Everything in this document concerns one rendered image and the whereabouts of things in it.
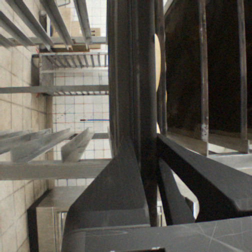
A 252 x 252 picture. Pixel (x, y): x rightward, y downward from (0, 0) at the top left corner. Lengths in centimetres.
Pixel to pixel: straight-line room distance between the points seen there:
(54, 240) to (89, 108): 195
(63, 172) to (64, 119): 310
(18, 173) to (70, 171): 9
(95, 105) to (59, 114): 59
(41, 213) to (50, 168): 229
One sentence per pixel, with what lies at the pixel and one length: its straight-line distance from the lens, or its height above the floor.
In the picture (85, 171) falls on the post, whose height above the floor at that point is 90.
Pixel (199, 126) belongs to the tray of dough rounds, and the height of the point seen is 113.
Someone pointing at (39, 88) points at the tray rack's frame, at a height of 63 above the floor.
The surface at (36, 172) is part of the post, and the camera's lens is 41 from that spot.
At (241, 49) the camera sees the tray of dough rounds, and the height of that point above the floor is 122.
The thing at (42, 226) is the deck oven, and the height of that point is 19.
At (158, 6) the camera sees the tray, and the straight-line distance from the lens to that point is 46.
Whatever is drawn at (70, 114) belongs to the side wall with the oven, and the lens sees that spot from 347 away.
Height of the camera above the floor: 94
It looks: 6 degrees up
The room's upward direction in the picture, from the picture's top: 88 degrees clockwise
